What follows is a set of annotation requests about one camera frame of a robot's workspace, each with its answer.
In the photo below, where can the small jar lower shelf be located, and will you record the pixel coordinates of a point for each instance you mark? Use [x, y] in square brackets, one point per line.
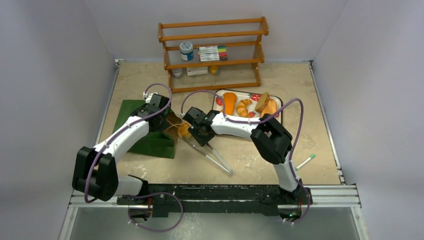
[177, 72]

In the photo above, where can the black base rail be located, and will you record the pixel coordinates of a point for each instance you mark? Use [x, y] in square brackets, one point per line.
[266, 199]

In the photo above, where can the white small box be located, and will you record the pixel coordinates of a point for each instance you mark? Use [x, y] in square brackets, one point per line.
[195, 71]

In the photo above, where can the yellow small cube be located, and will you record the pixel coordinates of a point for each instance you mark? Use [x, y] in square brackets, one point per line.
[215, 70]

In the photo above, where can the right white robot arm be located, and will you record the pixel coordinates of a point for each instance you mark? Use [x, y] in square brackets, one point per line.
[271, 139]

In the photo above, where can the coloured marker set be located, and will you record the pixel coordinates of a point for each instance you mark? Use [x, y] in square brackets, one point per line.
[212, 53]

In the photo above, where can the round fake bun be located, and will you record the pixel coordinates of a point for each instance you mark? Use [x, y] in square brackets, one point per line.
[183, 130]

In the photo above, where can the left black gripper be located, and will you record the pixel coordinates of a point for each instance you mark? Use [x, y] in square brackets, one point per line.
[159, 129]

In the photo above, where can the fake baguette loaf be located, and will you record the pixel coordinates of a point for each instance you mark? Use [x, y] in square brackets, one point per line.
[270, 108]

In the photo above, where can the orange fake bread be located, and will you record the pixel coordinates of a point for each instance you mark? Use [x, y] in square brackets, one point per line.
[229, 100]

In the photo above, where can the fake bread slice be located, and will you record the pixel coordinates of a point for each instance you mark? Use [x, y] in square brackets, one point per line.
[262, 102]

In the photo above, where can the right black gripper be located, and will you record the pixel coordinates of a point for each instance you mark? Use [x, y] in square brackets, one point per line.
[203, 135]

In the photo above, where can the fake croissant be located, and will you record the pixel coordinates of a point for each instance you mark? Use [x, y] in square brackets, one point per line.
[242, 108]

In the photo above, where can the green brown paper bag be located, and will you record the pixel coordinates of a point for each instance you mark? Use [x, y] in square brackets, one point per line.
[155, 144]

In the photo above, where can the blue white jar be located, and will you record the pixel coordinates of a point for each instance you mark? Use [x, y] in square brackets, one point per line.
[186, 50]

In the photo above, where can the green tipped white pen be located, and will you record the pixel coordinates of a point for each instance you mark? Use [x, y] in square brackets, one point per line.
[311, 157]

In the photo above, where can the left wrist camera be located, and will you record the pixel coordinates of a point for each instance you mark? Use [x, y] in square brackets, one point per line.
[148, 96]

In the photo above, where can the metal tongs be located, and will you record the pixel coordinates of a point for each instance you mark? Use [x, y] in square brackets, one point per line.
[222, 166]

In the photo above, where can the wooden shelf rack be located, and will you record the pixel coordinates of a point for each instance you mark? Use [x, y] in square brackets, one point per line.
[213, 43]

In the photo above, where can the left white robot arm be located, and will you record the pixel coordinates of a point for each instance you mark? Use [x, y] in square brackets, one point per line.
[95, 172]

